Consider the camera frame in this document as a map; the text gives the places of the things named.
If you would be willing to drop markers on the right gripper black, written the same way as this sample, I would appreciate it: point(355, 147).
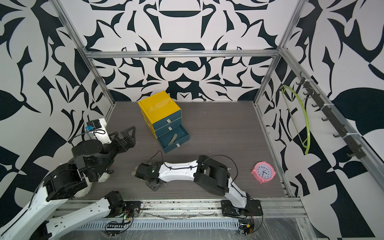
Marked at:
point(150, 186)

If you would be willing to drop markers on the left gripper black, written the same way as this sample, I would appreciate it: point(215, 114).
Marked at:
point(130, 143)

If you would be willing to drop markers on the yellow teal drawer cabinet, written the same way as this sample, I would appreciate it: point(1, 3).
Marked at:
point(161, 113)

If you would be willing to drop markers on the olive folding knife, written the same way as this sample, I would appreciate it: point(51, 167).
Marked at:
point(173, 139)

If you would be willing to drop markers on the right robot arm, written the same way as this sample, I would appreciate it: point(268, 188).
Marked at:
point(209, 174)

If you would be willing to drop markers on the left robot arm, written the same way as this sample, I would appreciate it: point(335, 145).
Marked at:
point(59, 186)

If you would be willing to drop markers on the white teddy bear pink shirt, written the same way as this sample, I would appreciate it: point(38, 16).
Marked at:
point(104, 177)

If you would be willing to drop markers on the pink alarm clock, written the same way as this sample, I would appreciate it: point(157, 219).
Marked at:
point(263, 172)

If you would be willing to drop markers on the green hanging hoop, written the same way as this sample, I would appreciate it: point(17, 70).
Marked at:
point(298, 116)

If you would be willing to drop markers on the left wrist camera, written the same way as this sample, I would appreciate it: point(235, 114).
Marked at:
point(98, 129)

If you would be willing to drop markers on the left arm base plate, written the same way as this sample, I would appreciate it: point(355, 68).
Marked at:
point(128, 210)

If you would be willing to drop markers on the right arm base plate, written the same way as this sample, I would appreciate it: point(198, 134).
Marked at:
point(253, 208)

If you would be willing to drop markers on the black wall hook rack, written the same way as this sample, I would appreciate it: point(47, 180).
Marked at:
point(344, 130)

